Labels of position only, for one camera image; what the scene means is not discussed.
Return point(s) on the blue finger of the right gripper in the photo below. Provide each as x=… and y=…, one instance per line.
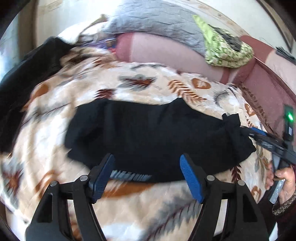
x=259, y=131

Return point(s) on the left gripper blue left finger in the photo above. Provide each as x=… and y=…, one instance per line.
x=99, y=176

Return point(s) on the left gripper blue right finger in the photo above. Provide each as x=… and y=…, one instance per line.
x=194, y=176

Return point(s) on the black pants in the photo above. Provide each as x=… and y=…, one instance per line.
x=148, y=140

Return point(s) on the right forearm red sleeve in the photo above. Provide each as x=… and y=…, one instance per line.
x=285, y=218

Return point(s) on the cream leaf-pattern blanket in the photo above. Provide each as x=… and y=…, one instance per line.
x=61, y=113

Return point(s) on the pink maroon bed sheet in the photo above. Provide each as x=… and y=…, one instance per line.
x=267, y=81

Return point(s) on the grey cloth on bed edge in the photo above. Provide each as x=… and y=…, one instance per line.
x=281, y=52

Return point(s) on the green patterned cloth bundle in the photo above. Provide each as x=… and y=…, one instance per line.
x=218, y=52

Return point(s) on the dark grey folded cloth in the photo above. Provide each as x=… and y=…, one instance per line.
x=234, y=42

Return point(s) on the black garment pile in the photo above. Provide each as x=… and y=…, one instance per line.
x=19, y=82

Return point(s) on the grey quilted pillow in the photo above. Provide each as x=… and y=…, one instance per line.
x=158, y=18

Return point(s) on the white cloth at headboard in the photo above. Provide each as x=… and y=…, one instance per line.
x=82, y=32

